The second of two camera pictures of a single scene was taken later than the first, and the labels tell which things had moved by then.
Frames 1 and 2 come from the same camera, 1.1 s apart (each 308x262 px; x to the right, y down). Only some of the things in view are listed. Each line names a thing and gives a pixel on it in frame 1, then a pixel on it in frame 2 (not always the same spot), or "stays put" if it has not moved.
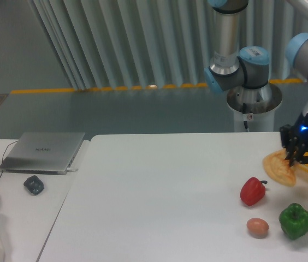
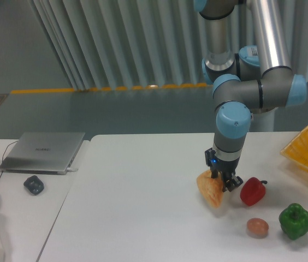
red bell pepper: x=252 y=191 stays put
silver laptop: x=41 y=153 stays put
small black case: x=34 y=184 stays put
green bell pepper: x=295 y=221 stays put
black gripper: x=303 y=136 to x=225 y=167
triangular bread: x=279 y=168 to x=212 y=189
